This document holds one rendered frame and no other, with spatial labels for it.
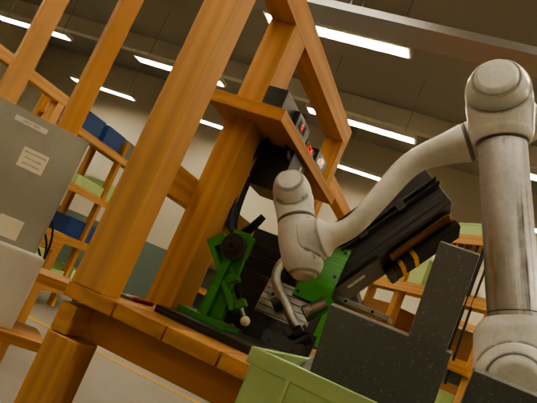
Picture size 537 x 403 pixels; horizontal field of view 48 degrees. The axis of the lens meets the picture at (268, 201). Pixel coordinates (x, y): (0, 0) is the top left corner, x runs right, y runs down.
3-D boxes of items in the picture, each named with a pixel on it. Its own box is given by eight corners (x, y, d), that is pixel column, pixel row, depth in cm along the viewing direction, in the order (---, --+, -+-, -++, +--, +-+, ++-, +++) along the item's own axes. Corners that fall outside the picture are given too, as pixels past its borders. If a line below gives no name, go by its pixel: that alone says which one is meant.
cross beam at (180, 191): (271, 265, 276) (278, 246, 278) (143, 176, 156) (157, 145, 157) (261, 261, 278) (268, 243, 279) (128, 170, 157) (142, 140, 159)
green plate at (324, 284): (326, 317, 192) (352, 261, 201) (324, 307, 185) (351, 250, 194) (294, 303, 196) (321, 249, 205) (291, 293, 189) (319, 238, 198)
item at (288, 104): (292, 129, 196) (300, 110, 198) (280, 110, 183) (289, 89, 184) (272, 123, 199) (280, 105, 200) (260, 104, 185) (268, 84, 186)
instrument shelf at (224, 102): (331, 205, 255) (335, 197, 256) (280, 121, 172) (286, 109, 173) (279, 187, 264) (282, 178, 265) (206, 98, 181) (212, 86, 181)
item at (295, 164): (290, 207, 209) (307, 168, 212) (278, 193, 194) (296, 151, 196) (259, 196, 214) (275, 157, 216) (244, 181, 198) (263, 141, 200)
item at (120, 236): (268, 337, 277) (345, 148, 292) (101, 294, 139) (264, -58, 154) (250, 329, 280) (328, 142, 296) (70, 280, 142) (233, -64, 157)
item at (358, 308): (389, 328, 208) (392, 320, 208) (386, 324, 193) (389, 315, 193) (288, 287, 221) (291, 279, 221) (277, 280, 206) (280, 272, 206)
